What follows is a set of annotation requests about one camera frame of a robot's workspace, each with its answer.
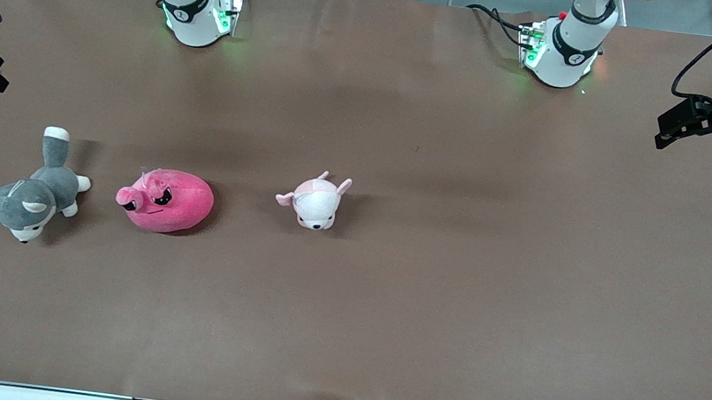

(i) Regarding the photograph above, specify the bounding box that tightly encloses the brown table cover mat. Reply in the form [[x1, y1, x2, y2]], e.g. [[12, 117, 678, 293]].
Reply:
[[0, 0, 712, 400]]

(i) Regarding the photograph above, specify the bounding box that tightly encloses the pale pink plush dog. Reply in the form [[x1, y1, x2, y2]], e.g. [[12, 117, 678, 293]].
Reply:
[[272, 165, 355, 235]]

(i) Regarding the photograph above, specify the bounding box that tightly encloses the black left arm base cable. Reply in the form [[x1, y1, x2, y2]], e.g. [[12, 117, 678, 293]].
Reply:
[[463, 3, 531, 48]]

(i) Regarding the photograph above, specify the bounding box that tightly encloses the grey husky plush toy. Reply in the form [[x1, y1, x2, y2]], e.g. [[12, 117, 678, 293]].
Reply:
[[0, 120, 98, 251]]

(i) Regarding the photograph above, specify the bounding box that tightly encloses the hot pink round plush toy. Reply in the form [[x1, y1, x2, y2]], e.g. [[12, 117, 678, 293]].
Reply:
[[113, 163, 218, 239]]

